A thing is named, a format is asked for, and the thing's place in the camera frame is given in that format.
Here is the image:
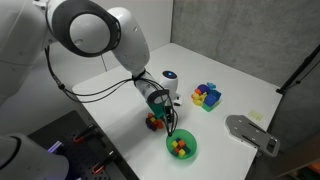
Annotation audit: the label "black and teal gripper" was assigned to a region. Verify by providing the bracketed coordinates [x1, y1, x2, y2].
[146, 89, 179, 138]

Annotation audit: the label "yellow toy pieces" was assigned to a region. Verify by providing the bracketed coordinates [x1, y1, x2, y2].
[191, 92, 208, 107]

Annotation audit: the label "green plastic bowl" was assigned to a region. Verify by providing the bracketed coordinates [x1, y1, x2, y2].
[165, 128, 198, 161]

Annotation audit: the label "purple toy piece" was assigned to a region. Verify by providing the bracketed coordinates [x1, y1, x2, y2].
[197, 83, 212, 95]

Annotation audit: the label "large green building brick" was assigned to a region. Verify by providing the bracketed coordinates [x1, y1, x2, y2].
[201, 102, 218, 113]

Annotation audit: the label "large blue building brick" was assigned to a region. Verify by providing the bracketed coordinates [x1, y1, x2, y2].
[203, 93, 219, 108]
[211, 89, 223, 102]

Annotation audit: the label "grey metal plate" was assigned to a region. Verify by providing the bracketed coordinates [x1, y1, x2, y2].
[225, 114, 281, 158]

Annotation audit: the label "yellow sticky note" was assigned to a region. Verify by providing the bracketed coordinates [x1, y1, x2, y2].
[247, 110, 265, 122]

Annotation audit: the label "black perforated board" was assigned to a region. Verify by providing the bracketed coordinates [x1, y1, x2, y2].
[27, 110, 141, 180]

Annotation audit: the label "black stand pole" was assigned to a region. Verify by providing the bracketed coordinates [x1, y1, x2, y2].
[276, 43, 320, 95]

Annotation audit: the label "cardboard box of toys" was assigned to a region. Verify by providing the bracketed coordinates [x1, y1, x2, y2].
[278, 141, 320, 180]

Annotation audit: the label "black clamp red handle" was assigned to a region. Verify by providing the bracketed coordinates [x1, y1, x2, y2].
[72, 123, 98, 144]
[91, 150, 118, 175]

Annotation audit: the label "black cable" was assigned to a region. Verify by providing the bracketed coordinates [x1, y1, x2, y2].
[61, 78, 168, 104]
[44, 46, 158, 101]

